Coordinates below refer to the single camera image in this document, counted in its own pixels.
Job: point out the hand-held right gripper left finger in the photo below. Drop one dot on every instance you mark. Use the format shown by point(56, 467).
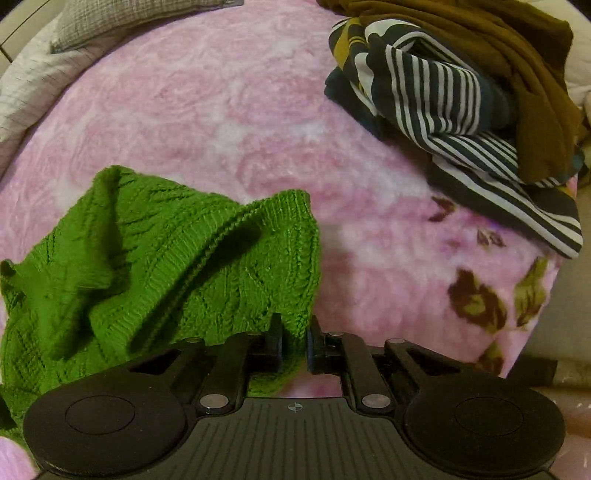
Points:
point(276, 344)

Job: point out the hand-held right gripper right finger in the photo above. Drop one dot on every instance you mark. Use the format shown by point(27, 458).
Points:
point(315, 344)

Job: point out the green knitted sweater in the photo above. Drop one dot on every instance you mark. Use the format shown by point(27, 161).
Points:
point(152, 258)

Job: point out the pink floral blanket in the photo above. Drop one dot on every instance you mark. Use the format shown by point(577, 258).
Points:
point(240, 124)

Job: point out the navy white striped garment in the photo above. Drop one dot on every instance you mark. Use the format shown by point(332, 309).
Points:
point(443, 101)

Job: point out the brown garment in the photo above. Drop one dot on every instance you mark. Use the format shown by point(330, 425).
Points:
point(521, 69)

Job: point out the grey checked pillow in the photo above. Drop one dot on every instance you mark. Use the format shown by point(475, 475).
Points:
point(32, 78)
point(115, 18)

